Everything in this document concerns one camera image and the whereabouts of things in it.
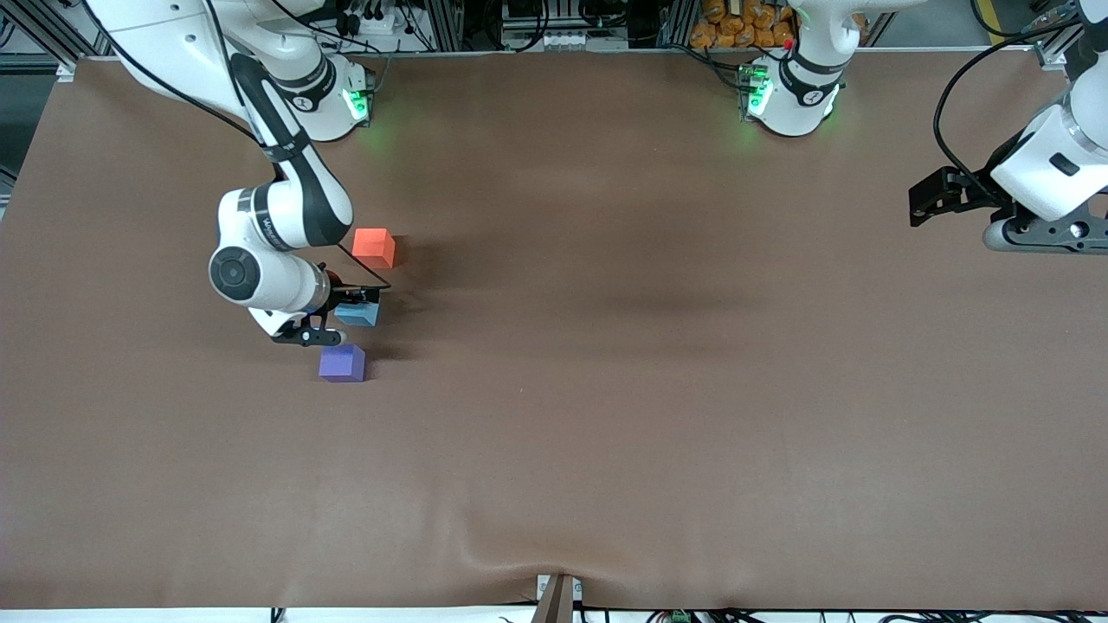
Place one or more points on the blue block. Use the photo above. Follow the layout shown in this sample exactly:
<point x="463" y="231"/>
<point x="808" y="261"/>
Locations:
<point x="359" y="315"/>

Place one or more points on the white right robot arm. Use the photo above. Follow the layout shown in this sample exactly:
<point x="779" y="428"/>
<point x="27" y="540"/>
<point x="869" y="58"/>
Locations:
<point x="173" y="43"/>

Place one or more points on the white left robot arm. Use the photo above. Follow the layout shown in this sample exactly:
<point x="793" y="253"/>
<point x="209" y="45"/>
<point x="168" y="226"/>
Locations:
<point x="796" y="104"/>

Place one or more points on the orange block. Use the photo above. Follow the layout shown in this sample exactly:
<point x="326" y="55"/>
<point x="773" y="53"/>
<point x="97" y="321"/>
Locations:
<point x="372" y="247"/>

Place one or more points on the purple block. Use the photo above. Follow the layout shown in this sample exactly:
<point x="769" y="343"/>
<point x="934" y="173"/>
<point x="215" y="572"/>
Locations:
<point x="340" y="362"/>

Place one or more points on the white connector block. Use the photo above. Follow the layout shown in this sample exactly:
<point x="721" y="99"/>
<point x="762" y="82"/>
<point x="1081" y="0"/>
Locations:
<point x="571" y="41"/>

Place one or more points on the bag of orange snacks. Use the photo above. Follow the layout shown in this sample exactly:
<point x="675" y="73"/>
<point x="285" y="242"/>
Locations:
<point x="736" y="26"/>

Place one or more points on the white power strip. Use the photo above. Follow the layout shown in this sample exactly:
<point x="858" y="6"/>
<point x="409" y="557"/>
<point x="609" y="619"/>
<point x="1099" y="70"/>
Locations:
<point x="376" y="24"/>

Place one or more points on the brown table mat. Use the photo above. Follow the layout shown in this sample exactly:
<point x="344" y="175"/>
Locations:
<point x="606" y="433"/>

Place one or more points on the metal clamp with brown strip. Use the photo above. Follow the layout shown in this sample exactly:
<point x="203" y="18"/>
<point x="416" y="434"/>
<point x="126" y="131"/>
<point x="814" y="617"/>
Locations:
<point x="558" y="599"/>

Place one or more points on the aluminium frame profile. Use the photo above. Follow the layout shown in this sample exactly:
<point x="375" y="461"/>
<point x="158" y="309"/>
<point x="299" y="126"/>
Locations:
<point x="35" y="26"/>
<point x="1054" y="56"/>

